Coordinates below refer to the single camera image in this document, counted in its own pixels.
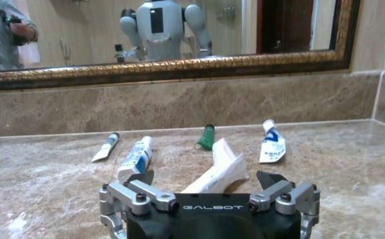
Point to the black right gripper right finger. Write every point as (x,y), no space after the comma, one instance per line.
(278,193)

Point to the green toothpaste tube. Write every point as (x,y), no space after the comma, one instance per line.
(206,140)

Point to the plain white crumpled tube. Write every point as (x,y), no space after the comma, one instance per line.
(218,169)

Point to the gold framed wall mirror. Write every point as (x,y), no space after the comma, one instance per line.
(165,44)

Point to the white blue toothpaste tube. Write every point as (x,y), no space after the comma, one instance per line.
(139,156)

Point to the small white teal-capped tube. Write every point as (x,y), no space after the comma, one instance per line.
(104,147)

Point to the white tube with blue print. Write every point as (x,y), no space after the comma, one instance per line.
(272,144)

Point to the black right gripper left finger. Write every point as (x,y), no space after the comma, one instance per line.
(136,191)

